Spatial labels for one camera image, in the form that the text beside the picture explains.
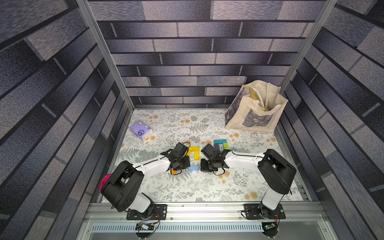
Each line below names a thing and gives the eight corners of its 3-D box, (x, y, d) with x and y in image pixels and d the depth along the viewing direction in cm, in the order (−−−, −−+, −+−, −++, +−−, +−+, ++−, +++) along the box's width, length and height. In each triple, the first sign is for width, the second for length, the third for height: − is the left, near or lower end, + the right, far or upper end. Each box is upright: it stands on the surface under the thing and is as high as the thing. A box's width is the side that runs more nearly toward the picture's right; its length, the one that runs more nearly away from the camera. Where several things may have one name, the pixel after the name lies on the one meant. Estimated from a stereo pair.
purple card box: (131, 132, 108) (128, 127, 103) (140, 125, 112) (138, 119, 108) (143, 141, 103) (141, 137, 98) (153, 133, 107) (151, 128, 103)
